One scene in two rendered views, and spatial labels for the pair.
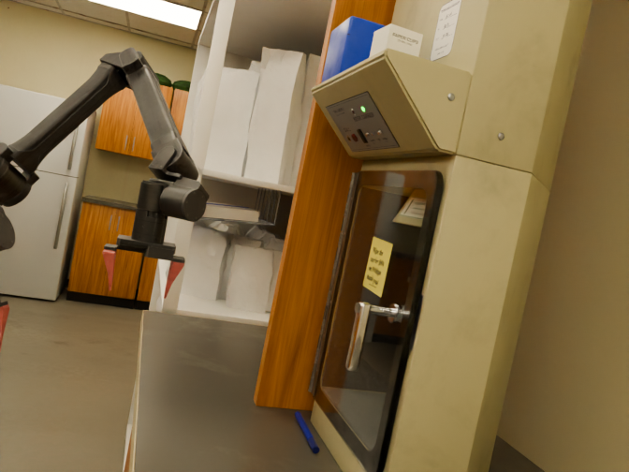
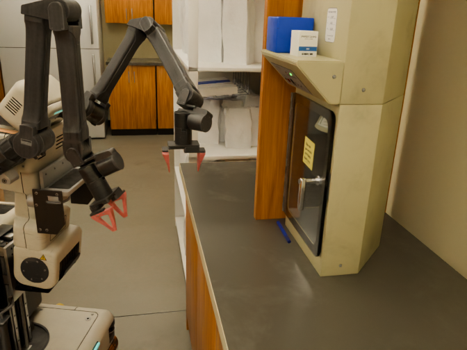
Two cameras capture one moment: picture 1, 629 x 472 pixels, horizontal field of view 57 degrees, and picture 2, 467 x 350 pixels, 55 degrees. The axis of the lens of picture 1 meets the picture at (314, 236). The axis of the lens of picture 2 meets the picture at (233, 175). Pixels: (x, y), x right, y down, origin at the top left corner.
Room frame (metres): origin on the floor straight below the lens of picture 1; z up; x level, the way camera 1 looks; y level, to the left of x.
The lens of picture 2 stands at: (-0.36, 0.01, 1.60)
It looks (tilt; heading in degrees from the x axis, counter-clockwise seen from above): 20 degrees down; 5
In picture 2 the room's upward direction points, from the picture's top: 2 degrees clockwise
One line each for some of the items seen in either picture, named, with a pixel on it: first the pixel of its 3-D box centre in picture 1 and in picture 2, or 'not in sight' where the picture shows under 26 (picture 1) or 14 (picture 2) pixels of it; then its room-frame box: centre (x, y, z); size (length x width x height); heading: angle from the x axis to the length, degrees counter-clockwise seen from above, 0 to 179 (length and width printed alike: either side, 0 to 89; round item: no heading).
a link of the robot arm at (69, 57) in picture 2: not in sight; (71, 85); (0.83, 0.56, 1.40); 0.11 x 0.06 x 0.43; 179
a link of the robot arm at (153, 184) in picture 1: (157, 198); (184, 119); (1.04, 0.29, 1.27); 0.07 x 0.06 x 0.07; 60
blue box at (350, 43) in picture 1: (364, 60); (289, 34); (0.92, -0.02, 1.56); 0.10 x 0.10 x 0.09; 17
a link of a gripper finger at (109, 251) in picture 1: (122, 266); (173, 158); (1.03, 0.33, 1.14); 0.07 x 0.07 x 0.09; 17
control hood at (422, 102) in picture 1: (372, 115); (296, 73); (0.84, -0.05, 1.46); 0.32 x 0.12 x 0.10; 17
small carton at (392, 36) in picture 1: (393, 54); (304, 43); (0.80, -0.06, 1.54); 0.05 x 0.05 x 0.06; 21
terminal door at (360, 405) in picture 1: (366, 302); (305, 170); (0.85, -0.09, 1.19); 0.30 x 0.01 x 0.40; 16
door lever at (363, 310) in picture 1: (370, 336); (307, 193); (0.74, -0.10, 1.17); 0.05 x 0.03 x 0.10; 106
